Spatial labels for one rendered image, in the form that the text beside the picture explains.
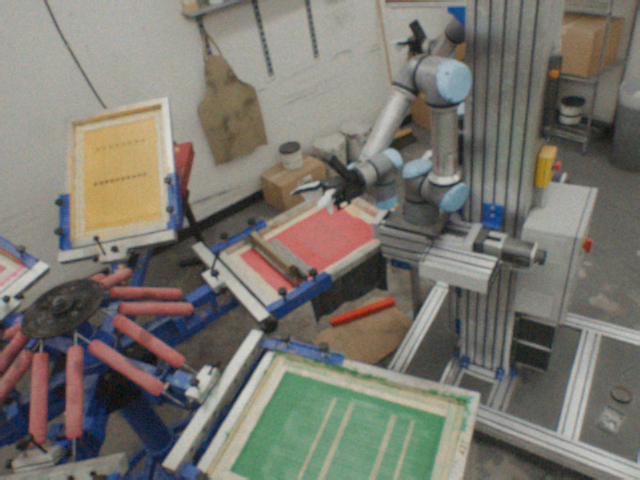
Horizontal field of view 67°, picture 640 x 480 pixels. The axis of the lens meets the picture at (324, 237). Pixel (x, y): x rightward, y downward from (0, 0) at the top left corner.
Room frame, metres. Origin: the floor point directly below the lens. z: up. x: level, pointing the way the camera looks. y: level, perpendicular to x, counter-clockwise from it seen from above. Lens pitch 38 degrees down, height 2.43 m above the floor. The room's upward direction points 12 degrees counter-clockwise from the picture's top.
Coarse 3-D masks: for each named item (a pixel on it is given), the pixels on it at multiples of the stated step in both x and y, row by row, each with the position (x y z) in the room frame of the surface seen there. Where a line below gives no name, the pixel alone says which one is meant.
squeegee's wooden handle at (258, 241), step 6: (252, 234) 1.92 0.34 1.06; (252, 240) 1.92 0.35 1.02; (258, 240) 1.86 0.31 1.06; (264, 240) 1.85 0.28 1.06; (258, 246) 1.87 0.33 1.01; (264, 246) 1.81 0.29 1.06; (270, 246) 1.80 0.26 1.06; (264, 252) 1.82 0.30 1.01; (270, 252) 1.76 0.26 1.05; (276, 252) 1.74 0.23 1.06; (270, 258) 1.77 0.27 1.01; (276, 258) 1.71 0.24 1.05; (282, 258) 1.69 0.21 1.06; (282, 264) 1.67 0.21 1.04; (288, 264) 1.64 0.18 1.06; (288, 270) 1.63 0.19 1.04; (294, 270) 1.63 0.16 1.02; (294, 276) 1.63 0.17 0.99
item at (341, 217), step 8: (336, 208) 2.14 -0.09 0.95; (344, 208) 2.13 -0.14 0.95; (312, 216) 2.12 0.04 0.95; (320, 216) 2.10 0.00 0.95; (328, 216) 2.09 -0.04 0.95; (336, 216) 2.07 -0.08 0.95; (344, 216) 2.06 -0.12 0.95; (352, 216) 2.04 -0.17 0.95; (296, 224) 2.07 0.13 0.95; (304, 224) 2.06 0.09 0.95; (280, 232) 2.03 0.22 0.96; (288, 232) 2.02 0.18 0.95; (280, 240) 1.96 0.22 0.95; (288, 240) 1.95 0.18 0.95; (296, 240) 1.94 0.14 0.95; (296, 248) 1.87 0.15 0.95; (240, 256) 1.90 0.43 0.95; (248, 256) 1.89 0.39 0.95; (256, 256) 1.88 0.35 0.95; (248, 264) 1.83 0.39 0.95; (256, 264) 1.81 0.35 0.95; (264, 264) 1.80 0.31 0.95
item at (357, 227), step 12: (348, 228) 1.95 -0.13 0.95; (360, 228) 1.93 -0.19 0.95; (360, 240) 1.83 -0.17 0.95; (300, 252) 1.84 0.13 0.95; (312, 252) 1.82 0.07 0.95; (348, 252) 1.76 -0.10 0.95; (312, 264) 1.73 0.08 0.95; (324, 264) 1.71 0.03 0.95; (264, 276) 1.71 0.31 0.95; (276, 276) 1.70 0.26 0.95; (276, 288) 1.62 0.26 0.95; (288, 288) 1.60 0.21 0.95
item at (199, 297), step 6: (204, 288) 1.62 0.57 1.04; (210, 288) 1.61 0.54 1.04; (192, 294) 1.60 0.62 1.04; (198, 294) 1.59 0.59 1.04; (204, 294) 1.58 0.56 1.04; (210, 294) 1.59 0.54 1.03; (216, 294) 1.60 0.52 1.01; (192, 300) 1.56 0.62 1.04; (198, 300) 1.56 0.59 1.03; (204, 300) 1.57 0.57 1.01; (198, 306) 1.56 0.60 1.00
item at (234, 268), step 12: (300, 204) 2.20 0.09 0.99; (312, 204) 2.20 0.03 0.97; (360, 204) 2.09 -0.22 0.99; (288, 216) 2.12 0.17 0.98; (372, 216) 2.00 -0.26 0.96; (264, 228) 2.05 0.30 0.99; (228, 252) 1.94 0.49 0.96; (360, 252) 1.70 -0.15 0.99; (372, 252) 1.71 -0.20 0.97; (228, 264) 1.81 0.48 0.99; (336, 264) 1.65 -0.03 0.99; (348, 264) 1.64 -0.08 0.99; (240, 276) 1.71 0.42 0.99; (336, 276) 1.60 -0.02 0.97; (252, 288) 1.61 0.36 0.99; (264, 300) 1.52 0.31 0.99
